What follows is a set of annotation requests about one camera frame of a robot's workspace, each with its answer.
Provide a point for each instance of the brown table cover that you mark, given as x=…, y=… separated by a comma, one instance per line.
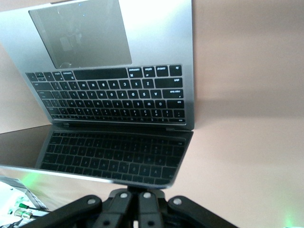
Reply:
x=237, y=71

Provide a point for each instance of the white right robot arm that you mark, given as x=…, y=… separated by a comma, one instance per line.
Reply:
x=9, y=197

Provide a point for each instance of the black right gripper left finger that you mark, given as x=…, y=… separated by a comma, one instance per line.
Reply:
x=95, y=213

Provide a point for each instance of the grey laptop with black keyboard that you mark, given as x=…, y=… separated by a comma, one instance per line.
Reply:
x=95, y=35

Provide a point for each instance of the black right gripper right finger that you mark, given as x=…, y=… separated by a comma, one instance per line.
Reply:
x=171, y=213

